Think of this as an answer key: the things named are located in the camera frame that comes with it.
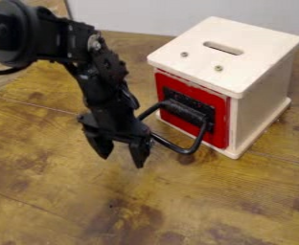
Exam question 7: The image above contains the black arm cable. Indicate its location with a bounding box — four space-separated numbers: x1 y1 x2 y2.
0 65 27 76

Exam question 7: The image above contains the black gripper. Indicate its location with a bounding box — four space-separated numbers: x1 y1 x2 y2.
76 33 150 168

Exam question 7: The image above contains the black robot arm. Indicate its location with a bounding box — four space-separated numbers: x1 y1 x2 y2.
0 0 150 167

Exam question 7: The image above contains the white wooden box cabinet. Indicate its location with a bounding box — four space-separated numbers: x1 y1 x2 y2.
146 16 299 159

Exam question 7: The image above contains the black metal drawer handle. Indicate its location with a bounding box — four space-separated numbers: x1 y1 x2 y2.
137 87 215 155

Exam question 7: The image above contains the red drawer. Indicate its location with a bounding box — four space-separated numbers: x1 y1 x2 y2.
155 69 229 149

